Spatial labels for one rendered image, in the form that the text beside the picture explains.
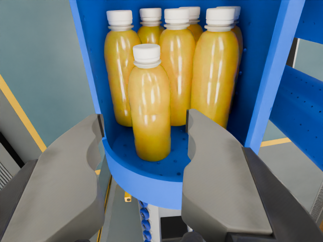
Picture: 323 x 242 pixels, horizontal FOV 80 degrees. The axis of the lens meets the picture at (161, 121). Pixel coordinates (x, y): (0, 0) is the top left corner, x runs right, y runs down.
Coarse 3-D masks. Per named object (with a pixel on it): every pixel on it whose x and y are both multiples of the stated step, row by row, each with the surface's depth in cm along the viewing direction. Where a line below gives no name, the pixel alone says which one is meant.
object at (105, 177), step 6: (102, 162) 113; (102, 168) 109; (108, 168) 109; (102, 174) 105; (108, 174) 105; (102, 180) 102; (108, 180) 102; (102, 186) 98; (108, 186) 100; (102, 192) 95; (108, 192) 99; (108, 198) 99; (102, 228) 86; (96, 234) 78; (90, 240) 76; (96, 240) 77
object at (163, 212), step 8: (160, 208) 72; (160, 216) 70; (168, 216) 70; (176, 216) 68; (160, 224) 67; (168, 224) 66; (176, 224) 65; (184, 224) 65; (160, 232) 65; (168, 232) 63; (176, 232) 63; (184, 232) 63; (160, 240) 63; (168, 240) 62; (176, 240) 63
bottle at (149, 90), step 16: (144, 64) 27; (128, 80) 30; (144, 80) 28; (160, 80) 28; (128, 96) 31; (144, 96) 28; (160, 96) 29; (144, 112) 30; (160, 112) 30; (144, 128) 31; (160, 128) 32; (144, 144) 33; (160, 144) 33
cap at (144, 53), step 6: (138, 48) 26; (144, 48) 26; (150, 48) 26; (156, 48) 27; (138, 54) 27; (144, 54) 26; (150, 54) 27; (156, 54) 27; (138, 60) 27; (144, 60) 27; (150, 60) 27
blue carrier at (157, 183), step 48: (96, 0) 30; (144, 0) 37; (192, 0) 38; (240, 0) 33; (288, 0) 17; (96, 48) 31; (288, 48) 21; (96, 96) 29; (240, 96) 39; (144, 192) 28
